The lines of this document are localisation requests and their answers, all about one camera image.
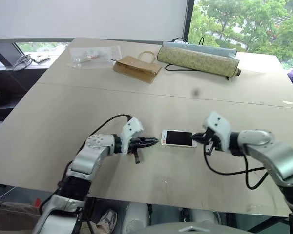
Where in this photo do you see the black window frame post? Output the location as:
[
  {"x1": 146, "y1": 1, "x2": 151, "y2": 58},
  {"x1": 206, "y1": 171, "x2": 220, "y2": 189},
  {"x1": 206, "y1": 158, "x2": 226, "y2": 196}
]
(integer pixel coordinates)
[{"x1": 184, "y1": 0, "x2": 195, "y2": 41}]

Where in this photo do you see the grey sneaker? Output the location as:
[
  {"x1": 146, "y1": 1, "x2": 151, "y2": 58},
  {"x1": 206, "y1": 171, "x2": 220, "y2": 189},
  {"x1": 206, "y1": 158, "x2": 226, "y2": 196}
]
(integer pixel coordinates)
[{"x1": 97, "y1": 208, "x2": 118, "y2": 230}]

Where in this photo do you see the grey cable bundle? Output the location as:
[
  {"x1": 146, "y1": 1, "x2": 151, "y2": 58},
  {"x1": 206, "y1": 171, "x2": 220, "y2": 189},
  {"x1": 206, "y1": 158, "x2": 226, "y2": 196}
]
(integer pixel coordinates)
[{"x1": 12, "y1": 54, "x2": 33, "y2": 72}]

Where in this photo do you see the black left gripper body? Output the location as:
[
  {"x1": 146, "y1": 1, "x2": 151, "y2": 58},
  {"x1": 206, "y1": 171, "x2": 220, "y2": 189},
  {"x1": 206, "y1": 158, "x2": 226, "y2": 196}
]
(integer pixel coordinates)
[{"x1": 127, "y1": 137, "x2": 141, "y2": 165}]

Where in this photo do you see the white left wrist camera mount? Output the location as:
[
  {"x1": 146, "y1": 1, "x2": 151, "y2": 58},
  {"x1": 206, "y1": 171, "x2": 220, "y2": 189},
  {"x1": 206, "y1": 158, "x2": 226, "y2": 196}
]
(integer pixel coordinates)
[{"x1": 120, "y1": 117, "x2": 145, "y2": 156}]

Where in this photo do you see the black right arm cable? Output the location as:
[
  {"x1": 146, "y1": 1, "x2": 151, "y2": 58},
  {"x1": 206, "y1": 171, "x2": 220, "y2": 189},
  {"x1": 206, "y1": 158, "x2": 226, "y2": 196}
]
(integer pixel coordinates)
[{"x1": 203, "y1": 143, "x2": 270, "y2": 190}]

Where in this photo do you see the rolled grey-blue mat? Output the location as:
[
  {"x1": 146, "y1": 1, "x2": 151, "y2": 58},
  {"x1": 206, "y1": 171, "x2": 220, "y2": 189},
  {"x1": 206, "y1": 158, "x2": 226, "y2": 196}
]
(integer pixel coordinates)
[{"x1": 170, "y1": 40, "x2": 238, "y2": 59}]

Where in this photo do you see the brown paper bag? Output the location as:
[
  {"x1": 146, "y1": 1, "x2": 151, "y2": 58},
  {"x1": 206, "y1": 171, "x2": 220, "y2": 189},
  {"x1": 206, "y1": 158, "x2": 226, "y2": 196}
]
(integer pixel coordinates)
[{"x1": 111, "y1": 50, "x2": 163, "y2": 84}]

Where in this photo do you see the white smartphone with red sticker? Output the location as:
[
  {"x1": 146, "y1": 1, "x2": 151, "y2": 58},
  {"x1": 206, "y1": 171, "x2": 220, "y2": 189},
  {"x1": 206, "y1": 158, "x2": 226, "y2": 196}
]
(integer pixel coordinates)
[{"x1": 160, "y1": 129, "x2": 198, "y2": 149}]

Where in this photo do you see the small white electronic box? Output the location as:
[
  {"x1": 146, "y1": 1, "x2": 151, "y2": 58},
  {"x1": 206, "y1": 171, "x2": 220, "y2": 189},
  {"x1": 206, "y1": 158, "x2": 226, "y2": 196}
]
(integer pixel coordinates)
[{"x1": 32, "y1": 55, "x2": 51, "y2": 64}]

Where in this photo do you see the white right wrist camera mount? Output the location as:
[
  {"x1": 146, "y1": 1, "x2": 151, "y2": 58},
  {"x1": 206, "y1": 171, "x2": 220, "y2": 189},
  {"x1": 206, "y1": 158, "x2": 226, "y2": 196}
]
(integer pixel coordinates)
[{"x1": 202, "y1": 111, "x2": 233, "y2": 152}]

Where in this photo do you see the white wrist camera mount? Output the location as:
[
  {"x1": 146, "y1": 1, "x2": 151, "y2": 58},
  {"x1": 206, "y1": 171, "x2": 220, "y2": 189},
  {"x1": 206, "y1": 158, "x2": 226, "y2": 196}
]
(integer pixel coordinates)
[
  {"x1": 202, "y1": 111, "x2": 233, "y2": 152},
  {"x1": 120, "y1": 117, "x2": 145, "y2": 156}
]

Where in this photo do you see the black looped cable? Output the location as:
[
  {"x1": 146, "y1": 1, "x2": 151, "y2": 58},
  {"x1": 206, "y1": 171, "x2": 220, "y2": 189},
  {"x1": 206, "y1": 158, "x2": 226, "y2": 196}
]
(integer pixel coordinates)
[{"x1": 171, "y1": 36, "x2": 206, "y2": 47}]

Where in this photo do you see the rolled yellow-green bamboo mat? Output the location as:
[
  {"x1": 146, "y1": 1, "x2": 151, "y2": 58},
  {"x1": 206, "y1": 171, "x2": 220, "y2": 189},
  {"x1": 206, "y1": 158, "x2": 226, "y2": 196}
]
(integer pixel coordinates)
[{"x1": 157, "y1": 41, "x2": 242, "y2": 78}]

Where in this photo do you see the brown cardboard box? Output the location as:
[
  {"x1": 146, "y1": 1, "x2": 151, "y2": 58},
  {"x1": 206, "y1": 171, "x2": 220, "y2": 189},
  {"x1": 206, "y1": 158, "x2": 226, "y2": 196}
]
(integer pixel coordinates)
[{"x1": 0, "y1": 200, "x2": 42, "y2": 234}]

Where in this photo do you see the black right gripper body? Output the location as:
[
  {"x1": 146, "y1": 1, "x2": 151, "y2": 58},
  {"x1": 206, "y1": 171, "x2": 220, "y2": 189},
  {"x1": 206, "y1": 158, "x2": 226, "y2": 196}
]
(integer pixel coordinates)
[{"x1": 204, "y1": 128, "x2": 222, "y2": 156}]

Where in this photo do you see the dark side desk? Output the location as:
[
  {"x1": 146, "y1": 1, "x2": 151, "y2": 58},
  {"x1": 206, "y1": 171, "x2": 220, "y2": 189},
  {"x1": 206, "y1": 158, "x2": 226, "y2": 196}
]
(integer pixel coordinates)
[{"x1": 0, "y1": 42, "x2": 51, "y2": 122}]

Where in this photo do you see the clear plastic bag with items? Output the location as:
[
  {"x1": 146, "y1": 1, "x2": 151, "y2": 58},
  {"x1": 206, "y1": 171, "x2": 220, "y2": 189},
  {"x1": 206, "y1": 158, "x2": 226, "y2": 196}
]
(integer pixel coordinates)
[{"x1": 67, "y1": 45, "x2": 123, "y2": 71}]

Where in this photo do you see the grey robot torso top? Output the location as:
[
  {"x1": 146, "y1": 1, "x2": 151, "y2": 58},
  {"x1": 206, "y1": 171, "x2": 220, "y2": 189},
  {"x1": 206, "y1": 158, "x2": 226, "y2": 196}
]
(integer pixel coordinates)
[{"x1": 136, "y1": 221, "x2": 235, "y2": 234}]

